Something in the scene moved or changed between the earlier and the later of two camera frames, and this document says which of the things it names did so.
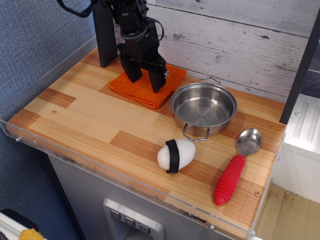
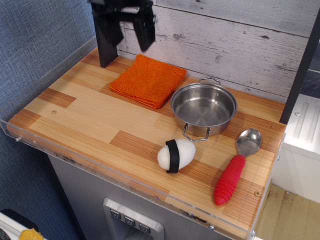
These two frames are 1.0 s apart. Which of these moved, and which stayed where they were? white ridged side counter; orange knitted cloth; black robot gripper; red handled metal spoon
Moved: black robot gripper
Stayed: red handled metal spoon; orange knitted cloth; white ridged side counter
